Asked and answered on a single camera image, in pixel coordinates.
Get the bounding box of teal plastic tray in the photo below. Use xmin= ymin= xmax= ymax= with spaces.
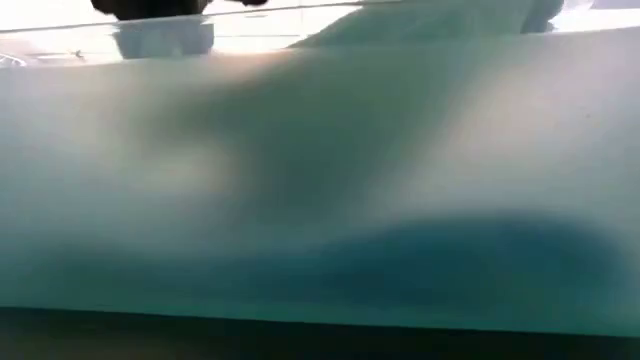
xmin=0 ymin=0 xmax=640 ymax=340

